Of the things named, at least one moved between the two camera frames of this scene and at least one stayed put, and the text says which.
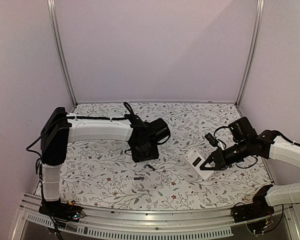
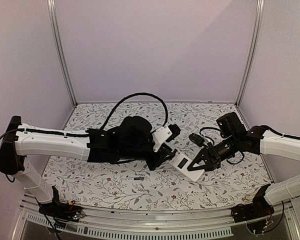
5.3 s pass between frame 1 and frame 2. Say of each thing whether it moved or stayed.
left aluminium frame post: stayed
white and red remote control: moved
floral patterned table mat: stayed
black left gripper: moved
